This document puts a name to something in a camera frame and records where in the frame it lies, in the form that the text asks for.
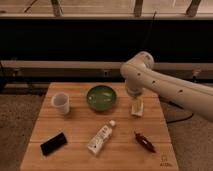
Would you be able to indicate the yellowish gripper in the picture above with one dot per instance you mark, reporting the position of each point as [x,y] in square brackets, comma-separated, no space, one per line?
[137,103]

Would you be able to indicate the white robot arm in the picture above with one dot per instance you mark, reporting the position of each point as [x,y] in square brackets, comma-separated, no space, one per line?
[138,74]

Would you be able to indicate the small white box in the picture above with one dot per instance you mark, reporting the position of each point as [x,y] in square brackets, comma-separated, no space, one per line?
[137,112]

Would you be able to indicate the green bowl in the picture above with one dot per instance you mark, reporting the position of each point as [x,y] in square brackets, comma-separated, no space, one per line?
[101,98]

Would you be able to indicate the red chili pepper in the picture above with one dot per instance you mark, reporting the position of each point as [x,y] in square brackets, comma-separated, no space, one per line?
[142,140]

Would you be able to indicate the white plastic bottle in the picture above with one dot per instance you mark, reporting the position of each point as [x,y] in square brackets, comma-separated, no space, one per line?
[97,142]

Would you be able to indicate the white plastic cup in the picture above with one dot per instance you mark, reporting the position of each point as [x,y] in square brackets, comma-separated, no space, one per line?
[60,101]

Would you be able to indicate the black rectangular block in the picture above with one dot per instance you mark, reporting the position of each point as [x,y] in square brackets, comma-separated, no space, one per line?
[53,144]

